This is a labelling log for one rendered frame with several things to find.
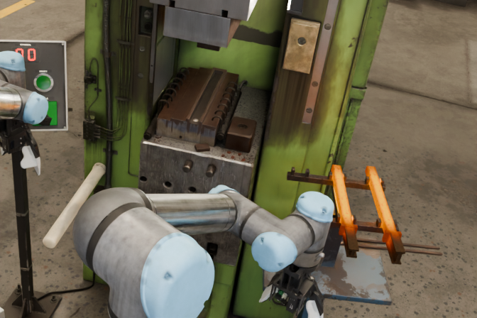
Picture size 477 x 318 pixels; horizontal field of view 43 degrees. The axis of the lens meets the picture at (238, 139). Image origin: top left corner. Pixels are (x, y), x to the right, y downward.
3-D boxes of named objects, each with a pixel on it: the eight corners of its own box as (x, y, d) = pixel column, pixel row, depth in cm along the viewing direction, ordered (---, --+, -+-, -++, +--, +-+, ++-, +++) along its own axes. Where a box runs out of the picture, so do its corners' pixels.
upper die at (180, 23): (226, 48, 184) (231, 18, 179) (162, 35, 185) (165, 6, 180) (249, 5, 219) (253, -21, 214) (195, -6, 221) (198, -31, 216)
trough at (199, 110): (201, 125, 199) (201, 121, 198) (186, 122, 199) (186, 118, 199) (226, 73, 235) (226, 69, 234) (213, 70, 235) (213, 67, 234)
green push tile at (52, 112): (57, 124, 189) (57, 101, 189) (31, 125, 187) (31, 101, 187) (57, 124, 191) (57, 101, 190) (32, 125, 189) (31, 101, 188)
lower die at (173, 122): (214, 146, 202) (216, 124, 198) (155, 134, 204) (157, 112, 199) (236, 91, 238) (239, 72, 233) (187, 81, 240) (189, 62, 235)
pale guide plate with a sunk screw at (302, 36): (309, 74, 196) (319, 24, 187) (282, 69, 197) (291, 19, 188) (309, 71, 198) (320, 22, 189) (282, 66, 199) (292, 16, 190)
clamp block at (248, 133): (249, 154, 201) (252, 137, 198) (224, 148, 202) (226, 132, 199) (255, 135, 211) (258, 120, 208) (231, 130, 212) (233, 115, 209)
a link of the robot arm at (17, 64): (-17, 56, 154) (7, 46, 161) (-13, 94, 160) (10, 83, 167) (8, 65, 152) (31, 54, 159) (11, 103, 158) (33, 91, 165)
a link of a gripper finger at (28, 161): (25, 182, 170) (10, 152, 168) (42, 173, 174) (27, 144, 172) (31, 180, 168) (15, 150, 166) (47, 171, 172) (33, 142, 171)
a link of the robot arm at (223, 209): (28, 236, 89) (212, 222, 131) (74, 277, 83) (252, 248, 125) (55, 166, 87) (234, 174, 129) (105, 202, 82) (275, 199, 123)
